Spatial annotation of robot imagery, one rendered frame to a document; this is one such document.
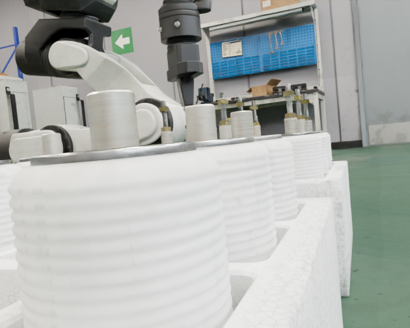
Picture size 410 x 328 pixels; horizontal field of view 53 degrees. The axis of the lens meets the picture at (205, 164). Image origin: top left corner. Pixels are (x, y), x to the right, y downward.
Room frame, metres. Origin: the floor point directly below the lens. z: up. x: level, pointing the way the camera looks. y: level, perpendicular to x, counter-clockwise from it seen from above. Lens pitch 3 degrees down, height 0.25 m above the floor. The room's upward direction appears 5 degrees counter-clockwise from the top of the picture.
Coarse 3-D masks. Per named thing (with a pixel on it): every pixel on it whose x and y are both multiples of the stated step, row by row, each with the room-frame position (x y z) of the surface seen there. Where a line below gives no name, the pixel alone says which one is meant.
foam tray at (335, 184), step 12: (336, 168) 0.80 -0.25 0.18; (300, 180) 0.65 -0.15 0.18; (312, 180) 0.63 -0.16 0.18; (324, 180) 0.62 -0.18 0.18; (336, 180) 0.62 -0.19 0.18; (348, 180) 0.96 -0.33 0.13; (300, 192) 0.63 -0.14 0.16; (312, 192) 0.63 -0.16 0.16; (324, 192) 0.62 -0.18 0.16; (336, 192) 0.62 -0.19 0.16; (348, 192) 0.90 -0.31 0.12; (336, 204) 0.62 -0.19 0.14; (348, 204) 0.85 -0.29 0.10; (336, 216) 0.62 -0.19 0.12; (348, 216) 0.80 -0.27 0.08; (336, 228) 0.62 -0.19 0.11; (348, 228) 0.76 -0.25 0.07; (336, 240) 0.62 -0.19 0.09; (348, 240) 0.73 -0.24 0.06; (348, 252) 0.69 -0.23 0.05; (348, 264) 0.66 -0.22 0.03; (348, 276) 0.63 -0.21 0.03; (348, 288) 0.62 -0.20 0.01
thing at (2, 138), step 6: (0, 132) 1.42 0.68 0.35; (6, 132) 1.40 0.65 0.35; (12, 132) 1.38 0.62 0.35; (18, 132) 1.37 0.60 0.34; (24, 132) 1.39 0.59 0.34; (0, 138) 1.38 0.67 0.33; (6, 138) 1.36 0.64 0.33; (0, 144) 1.36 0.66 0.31; (6, 144) 1.35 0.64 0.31; (0, 150) 1.35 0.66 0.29; (6, 150) 1.34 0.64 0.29; (0, 156) 1.35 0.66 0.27; (6, 156) 1.34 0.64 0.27
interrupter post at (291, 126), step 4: (284, 120) 0.71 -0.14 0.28; (288, 120) 0.70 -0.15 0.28; (292, 120) 0.70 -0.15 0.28; (296, 120) 0.70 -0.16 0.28; (284, 124) 0.71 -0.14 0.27; (288, 124) 0.70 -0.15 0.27; (292, 124) 0.70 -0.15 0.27; (296, 124) 0.70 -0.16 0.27; (288, 128) 0.70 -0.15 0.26; (292, 128) 0.70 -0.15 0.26; (296, 128) 0.70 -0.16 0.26; (288, 132) 0.70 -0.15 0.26; (292, 132) 0.70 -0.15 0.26; (296, 132) 0.70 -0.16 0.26
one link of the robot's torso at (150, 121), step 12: (144, 108) 1.12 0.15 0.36; (156, 108) 1.11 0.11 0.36; (144, 120) 1.11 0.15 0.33; (156, 120) 1.11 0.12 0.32; (60, 132) 1.27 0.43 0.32; (72, 132) 1.27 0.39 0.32; (84, 132) 1.25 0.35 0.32; (144, 132) 1.11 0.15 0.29; (156, 132) 1.11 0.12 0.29; (72, 144) 1.27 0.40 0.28; (84, 144) 1.25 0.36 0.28; (144, 144) 1.12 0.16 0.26
